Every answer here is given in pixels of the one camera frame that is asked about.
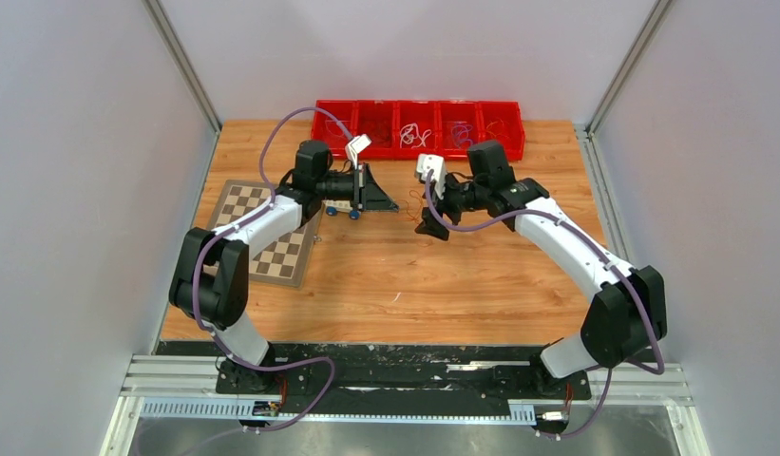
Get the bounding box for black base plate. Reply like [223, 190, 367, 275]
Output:
[155, 341, 593, 417]

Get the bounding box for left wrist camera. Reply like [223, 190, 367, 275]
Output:
[344, 134, 371, 168]

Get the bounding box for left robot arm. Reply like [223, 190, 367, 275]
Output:
[168, 134, 398, 393]

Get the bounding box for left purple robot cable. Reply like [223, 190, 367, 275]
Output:
[191, 106, 355, 435]

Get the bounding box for aluminium front rail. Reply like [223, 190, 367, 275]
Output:
[121, 356, 694, 426]

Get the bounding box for right aluminium frame post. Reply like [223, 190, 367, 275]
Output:
[585, 0, 675, 136]

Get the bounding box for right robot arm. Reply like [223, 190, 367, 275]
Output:
[415, 140, 668, 397]

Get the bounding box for aluminium frame post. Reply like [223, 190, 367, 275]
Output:
[585, 0, 675, 136]
[143, 0, 222, 136]

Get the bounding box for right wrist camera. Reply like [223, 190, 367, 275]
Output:
[414, 154, 447, 199]

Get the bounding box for checkered chessboard mat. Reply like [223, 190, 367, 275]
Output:
[206, 180, 323, 288]

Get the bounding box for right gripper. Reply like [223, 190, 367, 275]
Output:
[415, 173, 487, 240]

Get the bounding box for red bin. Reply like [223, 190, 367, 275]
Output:
[355, 100, 396, 160]
[394, 101, 439, 159]
[310, 100, 356, 158]
[479, 101, 525, 162]
[439, 102, 481, 157]

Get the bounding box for blue wire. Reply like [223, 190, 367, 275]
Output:
[450, 123, 476, 151]

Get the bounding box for white toy car blue wheels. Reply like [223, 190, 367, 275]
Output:
[323, 199, 361, 220]

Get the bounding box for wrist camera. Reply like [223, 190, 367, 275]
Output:
[414, 154, 447, 199]
[344, 134, 371, 168]

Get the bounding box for left aluminium frame post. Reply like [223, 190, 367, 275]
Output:
[143, 0, 222, 136]

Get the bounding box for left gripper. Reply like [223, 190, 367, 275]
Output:
[317, 163, 400, 213]

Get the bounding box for white wire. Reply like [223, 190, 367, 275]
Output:
[399, 123, 433, 150]

